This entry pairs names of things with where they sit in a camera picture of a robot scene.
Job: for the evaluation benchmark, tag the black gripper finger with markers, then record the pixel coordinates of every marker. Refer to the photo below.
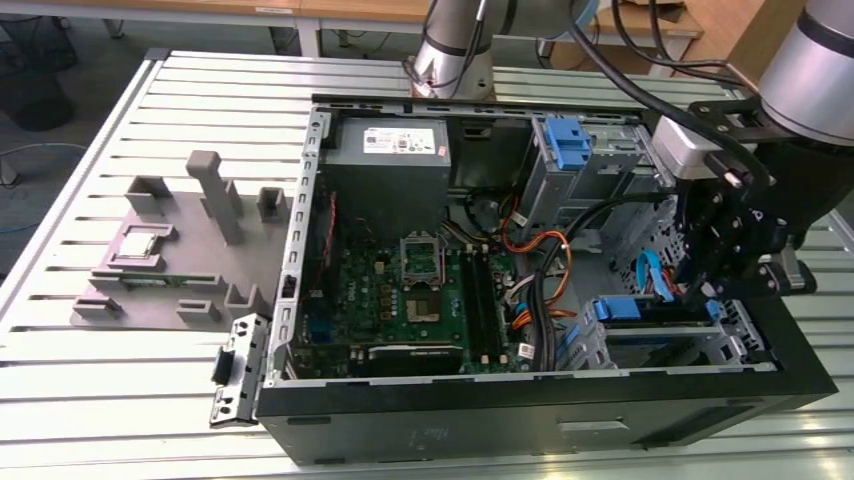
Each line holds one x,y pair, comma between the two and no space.
694,225
730,270

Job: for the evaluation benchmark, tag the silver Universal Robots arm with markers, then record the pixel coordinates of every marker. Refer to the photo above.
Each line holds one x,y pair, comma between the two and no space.
814,75

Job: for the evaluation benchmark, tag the grey metal drive cage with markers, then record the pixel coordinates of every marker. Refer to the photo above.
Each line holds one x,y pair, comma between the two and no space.
600,180

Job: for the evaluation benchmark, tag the blue plastic drive carrier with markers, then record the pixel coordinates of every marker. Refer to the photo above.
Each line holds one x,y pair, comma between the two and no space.
567,145

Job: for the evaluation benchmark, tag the black RAM slot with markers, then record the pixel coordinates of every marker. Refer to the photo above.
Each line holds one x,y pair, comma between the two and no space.
491,300
472,300

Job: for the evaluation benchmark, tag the brown wooden cabinet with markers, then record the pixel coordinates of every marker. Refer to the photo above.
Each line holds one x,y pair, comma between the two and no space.
747,30

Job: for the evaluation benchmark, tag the wooden top white desk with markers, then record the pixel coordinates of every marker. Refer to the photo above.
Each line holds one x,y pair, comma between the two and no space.
687,30
200,7

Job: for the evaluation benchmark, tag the CPU socket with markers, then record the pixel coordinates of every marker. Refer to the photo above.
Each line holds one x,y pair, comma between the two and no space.
426,309

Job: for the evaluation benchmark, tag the grey power supply unit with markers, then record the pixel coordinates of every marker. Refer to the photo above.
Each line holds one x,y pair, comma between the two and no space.
387,190

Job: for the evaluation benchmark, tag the black open PC case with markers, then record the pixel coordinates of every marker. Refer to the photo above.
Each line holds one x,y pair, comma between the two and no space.
467,425

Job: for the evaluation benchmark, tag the black graphics card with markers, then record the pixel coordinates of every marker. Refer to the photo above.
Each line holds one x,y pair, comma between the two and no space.
407,360

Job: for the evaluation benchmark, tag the green motherboard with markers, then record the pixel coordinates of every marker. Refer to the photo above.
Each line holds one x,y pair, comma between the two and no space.
363,300

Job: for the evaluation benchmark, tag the grey plastic parts rack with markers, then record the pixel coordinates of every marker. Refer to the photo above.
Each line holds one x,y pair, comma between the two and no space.
200,280

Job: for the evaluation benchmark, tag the green RAM stick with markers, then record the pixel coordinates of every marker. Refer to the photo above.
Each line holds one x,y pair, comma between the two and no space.
167,280

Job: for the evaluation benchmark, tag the silver CPU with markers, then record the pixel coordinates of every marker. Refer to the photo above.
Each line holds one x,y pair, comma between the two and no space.
139,246

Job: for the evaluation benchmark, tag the black mesh waste bin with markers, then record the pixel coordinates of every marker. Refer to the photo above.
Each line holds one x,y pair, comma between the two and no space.
40,105

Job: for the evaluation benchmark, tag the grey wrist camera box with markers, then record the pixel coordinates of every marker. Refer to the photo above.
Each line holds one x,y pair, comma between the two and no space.
683,150

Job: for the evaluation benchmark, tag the black camera mounting bracket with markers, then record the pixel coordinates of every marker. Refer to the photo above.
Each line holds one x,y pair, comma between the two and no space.
714,107

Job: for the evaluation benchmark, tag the grey metal slot retainer bracket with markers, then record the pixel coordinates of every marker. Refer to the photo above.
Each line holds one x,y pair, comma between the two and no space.
250,350

